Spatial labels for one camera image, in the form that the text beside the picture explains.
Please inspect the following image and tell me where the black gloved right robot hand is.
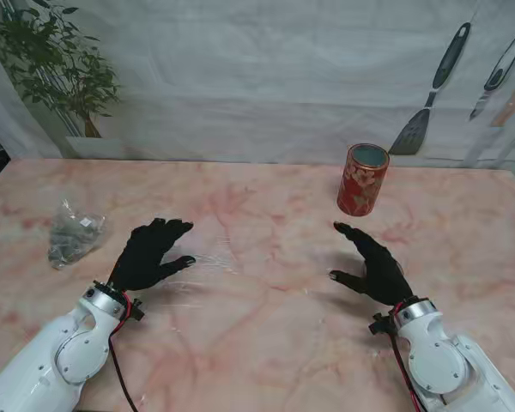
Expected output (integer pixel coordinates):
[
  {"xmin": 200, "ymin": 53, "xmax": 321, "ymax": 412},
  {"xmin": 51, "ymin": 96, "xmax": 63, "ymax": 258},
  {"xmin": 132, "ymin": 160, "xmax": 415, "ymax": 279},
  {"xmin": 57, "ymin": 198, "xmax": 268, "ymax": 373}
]
[{"xmin": 328, "ymin": 221, "xmax": 415, "ymax": 308}]

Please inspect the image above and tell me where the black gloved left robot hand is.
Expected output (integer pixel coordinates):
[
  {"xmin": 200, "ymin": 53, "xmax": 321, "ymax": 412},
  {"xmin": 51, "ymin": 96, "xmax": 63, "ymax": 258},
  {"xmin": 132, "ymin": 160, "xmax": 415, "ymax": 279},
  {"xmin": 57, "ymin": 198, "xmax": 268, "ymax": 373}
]
[{"xmin": 109, "ymin": 217, "xmax": 197, "ymax": 289}]

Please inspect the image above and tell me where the clear plastic tea bag pouch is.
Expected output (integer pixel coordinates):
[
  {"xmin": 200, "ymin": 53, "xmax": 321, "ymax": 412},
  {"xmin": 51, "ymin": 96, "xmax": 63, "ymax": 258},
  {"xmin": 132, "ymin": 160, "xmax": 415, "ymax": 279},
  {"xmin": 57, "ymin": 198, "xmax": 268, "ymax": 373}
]
[{"xmin": 46, "ymin": 197, "xmax": 106, "ymax": 271}]

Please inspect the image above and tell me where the red floral tea canister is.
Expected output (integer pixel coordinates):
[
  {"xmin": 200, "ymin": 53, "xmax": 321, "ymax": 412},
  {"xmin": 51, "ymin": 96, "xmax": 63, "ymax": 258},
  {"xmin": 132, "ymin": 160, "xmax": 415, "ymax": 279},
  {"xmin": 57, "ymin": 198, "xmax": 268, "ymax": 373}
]
[{"xmin": 336, "ymin": 142, "xmax": 391, "ymax": 219}]

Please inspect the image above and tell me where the black slotted spatula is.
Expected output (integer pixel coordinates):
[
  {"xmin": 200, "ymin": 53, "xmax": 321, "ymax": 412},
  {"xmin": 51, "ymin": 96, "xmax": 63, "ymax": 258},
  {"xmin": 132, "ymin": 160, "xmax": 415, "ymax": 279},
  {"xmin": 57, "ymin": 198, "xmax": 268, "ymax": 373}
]
[{"xmin": 388, "ymin": 21, "xmax": 472, "ymax": 156}]

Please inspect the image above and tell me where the green leafy plant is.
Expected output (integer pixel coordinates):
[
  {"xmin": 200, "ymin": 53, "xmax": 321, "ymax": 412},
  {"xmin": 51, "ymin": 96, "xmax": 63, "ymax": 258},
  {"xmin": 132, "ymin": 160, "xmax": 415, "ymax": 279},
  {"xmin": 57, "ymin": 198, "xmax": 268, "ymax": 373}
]
[{"xmin": 0, "ymin": 0, "xmax": 124, "ymax": 139}]

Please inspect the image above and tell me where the white wrinkled backdrop cloth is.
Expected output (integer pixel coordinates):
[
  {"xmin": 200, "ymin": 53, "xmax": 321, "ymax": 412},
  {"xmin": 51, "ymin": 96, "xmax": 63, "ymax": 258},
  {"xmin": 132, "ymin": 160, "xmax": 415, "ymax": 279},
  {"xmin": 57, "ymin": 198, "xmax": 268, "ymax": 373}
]
[{"xmin": 0, "ymin": 0, "xmax": 515, "ymax": 171}]

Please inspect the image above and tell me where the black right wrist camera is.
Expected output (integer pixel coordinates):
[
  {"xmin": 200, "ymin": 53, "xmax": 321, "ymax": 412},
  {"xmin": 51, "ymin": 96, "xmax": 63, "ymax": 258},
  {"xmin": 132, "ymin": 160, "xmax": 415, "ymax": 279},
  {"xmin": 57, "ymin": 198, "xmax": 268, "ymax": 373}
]
[{"xmin": 367, "ymin": 312, "xmax": 398, "ymax": 337}]

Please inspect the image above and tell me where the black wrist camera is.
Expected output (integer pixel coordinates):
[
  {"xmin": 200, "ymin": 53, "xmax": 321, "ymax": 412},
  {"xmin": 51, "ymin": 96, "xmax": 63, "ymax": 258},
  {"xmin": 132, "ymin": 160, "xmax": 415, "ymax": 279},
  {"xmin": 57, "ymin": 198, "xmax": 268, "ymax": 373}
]
[
  {"xmin": 122, "ymin": 298, "xmax": 146, "ymax": 322},
  {"xmin": 367, "ymin": 312, "xmax": 398, "ymax": 337}
]

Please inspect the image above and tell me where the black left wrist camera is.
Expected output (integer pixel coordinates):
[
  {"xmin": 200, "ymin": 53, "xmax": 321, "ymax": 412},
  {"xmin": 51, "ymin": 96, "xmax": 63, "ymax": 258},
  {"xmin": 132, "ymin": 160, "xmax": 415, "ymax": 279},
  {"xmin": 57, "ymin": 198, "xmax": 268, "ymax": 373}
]
[{"xmin": 122, "ymin": 298, "xmax": 146, "ymax": 322}]

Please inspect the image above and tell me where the red black right arm cable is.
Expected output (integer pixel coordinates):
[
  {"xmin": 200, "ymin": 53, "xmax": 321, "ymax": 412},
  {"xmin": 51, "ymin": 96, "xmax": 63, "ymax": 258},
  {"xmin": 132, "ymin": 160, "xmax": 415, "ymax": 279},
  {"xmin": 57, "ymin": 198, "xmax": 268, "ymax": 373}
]
[{"xmin": 390, "ymin": 330, "xmax": 426, "ymax": 412}]

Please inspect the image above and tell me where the red black arm cable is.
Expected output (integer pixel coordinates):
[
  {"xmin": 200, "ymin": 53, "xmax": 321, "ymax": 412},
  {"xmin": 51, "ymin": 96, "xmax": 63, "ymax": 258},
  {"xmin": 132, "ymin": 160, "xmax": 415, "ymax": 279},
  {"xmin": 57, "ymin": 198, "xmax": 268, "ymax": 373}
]
[
  {"xmin": 390, "ymin": 330, "xmax": 426, "ymax": 412},
  {"xmin": 106, "ymin": 295, "xmax": 141, "ymax": 412}
]

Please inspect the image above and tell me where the red black left arm cable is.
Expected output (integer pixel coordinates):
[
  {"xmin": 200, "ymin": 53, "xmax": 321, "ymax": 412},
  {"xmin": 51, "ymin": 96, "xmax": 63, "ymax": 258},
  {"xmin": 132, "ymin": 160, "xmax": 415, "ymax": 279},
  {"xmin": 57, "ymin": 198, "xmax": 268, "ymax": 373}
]
[{"xmin": 106, "ymin": 295, "xmax": 141, "ymax": 412}]

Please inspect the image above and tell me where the wooden handled knife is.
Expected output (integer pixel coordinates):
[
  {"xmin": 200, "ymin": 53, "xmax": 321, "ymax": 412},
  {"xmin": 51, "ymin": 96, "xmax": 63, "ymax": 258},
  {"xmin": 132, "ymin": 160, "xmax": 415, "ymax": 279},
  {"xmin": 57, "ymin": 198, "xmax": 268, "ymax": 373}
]
[{"xmin": 491, "ymin": 76, "xmax": 515, "ymax": 128}]

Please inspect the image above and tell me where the black handled peeler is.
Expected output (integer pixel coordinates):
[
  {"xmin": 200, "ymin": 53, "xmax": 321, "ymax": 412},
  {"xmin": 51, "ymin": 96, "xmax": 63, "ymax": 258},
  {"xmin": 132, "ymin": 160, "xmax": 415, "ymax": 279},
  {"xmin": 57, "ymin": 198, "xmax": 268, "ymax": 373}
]
[{"xmin": 469, "ymin": 19, "xmax": 515, "ymax": 121}]

